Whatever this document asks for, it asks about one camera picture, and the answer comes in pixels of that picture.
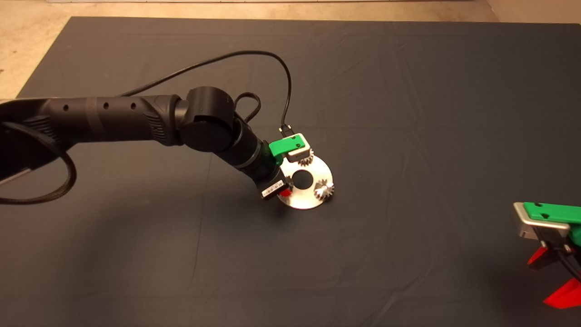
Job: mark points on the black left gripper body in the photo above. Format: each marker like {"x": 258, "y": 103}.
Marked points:
{"x": 272, "y": 179}

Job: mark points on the dark grey table cloth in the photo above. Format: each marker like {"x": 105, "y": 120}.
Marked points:
{"x": 408, "y": 91}

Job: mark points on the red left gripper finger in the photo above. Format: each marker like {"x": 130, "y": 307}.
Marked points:
{"x": 286, "y": 193}

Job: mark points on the round metal carrier plate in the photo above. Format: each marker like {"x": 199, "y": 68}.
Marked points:
{"x": 304, "y": 200}

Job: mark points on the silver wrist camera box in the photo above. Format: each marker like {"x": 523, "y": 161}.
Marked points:
{"x": 526, "y": 222}
{"x": 302, "y": 153}

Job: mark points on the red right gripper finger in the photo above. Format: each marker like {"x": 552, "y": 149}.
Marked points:
{"x": 567, "y": 297}
{"x": 537, "y": 256}

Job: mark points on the bright green camera mount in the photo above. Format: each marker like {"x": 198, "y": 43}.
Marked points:
{"x": 283, "y": 145}
{"x": 553, "y": 212}

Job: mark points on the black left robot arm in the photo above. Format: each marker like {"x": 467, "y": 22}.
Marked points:
{"x": 104, "y": 120}

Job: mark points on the small steel planetary gear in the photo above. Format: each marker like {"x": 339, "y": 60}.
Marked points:
{"x": 324, "y": 190}
{"x": 307, "y": 161}

